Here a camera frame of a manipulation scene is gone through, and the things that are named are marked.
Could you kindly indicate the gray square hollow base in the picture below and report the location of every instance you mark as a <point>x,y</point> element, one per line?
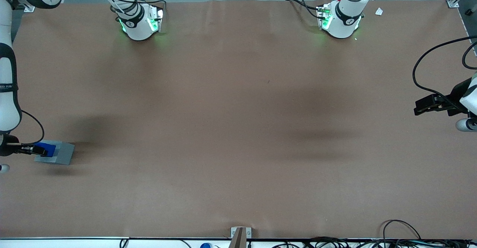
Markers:
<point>65,153</point>

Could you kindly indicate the blue plastic block part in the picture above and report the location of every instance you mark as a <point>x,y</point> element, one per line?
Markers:
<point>51,147</point>

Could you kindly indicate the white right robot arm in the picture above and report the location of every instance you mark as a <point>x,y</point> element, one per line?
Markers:
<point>7,102</point>

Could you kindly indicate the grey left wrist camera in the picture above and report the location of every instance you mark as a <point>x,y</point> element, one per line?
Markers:
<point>466,125</point>

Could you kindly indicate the brown paper table cover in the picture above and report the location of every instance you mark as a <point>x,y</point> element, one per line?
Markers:
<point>238,136</point>

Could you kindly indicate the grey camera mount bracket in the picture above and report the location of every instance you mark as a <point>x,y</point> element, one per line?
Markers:
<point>240,236</point>

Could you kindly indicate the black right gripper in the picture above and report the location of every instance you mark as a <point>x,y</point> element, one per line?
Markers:
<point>6,149</point>

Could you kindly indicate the blue round cap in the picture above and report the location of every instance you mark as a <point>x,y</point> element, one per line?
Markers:
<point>205,245</point>

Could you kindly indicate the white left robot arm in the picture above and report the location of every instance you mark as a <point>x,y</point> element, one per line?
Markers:
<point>344,24</point>

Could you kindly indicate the white paper scrap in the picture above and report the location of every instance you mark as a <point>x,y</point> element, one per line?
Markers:
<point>379,11</point>

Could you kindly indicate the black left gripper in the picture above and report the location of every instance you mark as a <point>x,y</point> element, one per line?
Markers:
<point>457,94</point>

